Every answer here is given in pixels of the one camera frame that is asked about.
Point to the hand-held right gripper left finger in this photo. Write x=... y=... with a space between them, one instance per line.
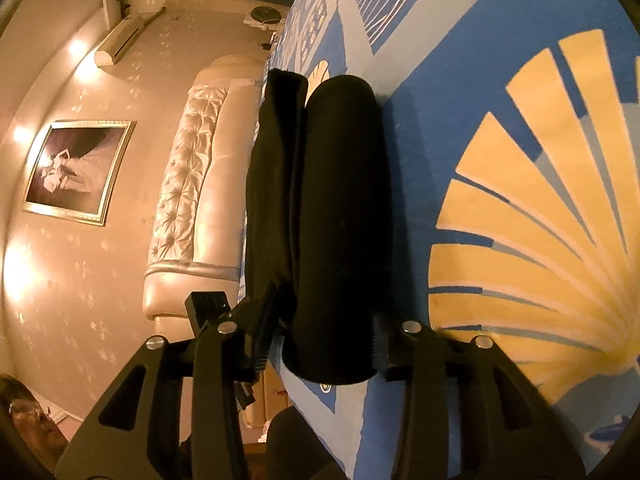
x=262 y=340

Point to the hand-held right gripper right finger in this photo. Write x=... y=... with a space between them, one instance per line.
x=395 y=355

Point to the black pants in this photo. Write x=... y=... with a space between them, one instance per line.
x=340 y=210

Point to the tufted cream headboard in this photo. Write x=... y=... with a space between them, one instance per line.
x=200 y=185

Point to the person's head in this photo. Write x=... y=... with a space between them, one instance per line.
x=30 y=420

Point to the blue printed blanket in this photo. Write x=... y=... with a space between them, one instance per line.
x=500 y=160

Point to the white air conditioner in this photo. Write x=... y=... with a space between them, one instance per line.
x=120 y=42

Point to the round white fan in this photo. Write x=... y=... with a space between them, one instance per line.
x=265 y=15

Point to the gold-framed wall picture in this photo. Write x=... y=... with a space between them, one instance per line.
x=77 y=170

